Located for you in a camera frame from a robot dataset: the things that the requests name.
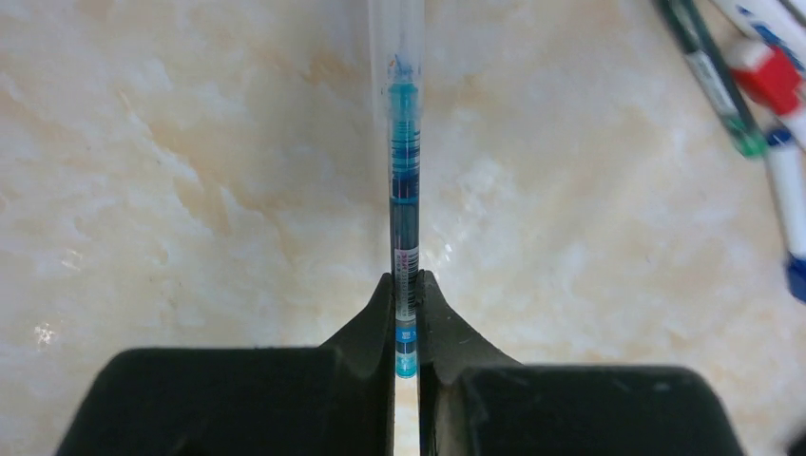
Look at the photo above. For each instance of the green thin pen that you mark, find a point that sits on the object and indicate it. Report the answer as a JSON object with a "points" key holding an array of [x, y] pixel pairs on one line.
{"points": [[696, 43]]}

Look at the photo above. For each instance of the grey capped marker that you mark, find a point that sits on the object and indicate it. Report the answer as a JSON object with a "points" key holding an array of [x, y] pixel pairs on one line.
{"points": [[771, 22]]}

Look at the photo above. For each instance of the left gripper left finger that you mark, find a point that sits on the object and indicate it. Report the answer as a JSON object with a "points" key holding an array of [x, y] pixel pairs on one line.
{"points": [[332, 399]]}

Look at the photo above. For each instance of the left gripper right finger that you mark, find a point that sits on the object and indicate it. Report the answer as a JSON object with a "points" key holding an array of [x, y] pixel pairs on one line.
{"points": [[474, 399]]}

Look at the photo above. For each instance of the blue thin pen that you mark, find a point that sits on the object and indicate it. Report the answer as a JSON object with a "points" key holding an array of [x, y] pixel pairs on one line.
{"points": [[397, 35]]}

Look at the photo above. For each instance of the red capped marker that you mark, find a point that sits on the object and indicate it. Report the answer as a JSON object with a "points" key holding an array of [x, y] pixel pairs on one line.
{"points": [[769, 78]]}

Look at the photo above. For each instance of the white marker blue tip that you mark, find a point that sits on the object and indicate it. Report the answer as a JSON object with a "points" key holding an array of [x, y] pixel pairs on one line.
{"points": [[783, 161]]}

